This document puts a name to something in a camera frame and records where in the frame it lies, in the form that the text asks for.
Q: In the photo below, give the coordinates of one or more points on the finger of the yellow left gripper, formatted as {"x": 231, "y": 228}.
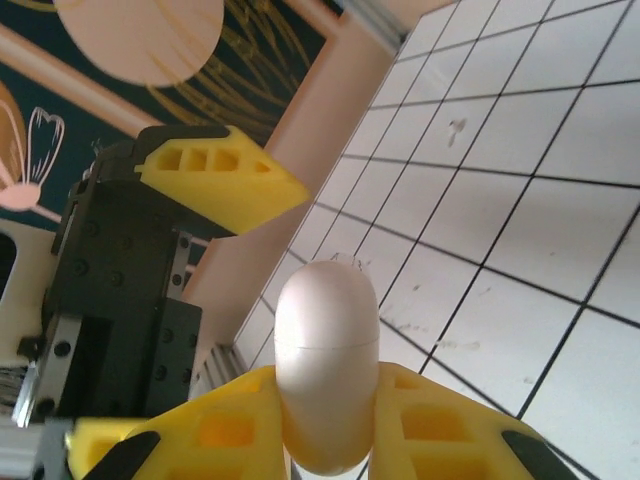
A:
{"x": 95, "y": 445}
{"x": 235, "y": 195}

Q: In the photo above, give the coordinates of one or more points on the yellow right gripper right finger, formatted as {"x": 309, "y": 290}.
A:
{"x": 440, "y": 430}

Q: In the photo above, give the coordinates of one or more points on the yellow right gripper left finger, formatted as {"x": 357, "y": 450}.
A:
{"x": 225, "y": 425}

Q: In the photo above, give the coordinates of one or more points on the white earbud charging case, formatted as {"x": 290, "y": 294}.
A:
{"x": 325, "y": 350}

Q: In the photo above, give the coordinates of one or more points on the aluminium table edge strip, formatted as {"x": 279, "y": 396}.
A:
{"x": 220, "y": 370}

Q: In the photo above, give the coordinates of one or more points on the aluminium mounting rail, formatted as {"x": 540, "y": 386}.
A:
{"x": 22, "y": 445}

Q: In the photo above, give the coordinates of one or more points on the aluminium frame post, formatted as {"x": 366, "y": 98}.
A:
{"x": 380, "y": 20}

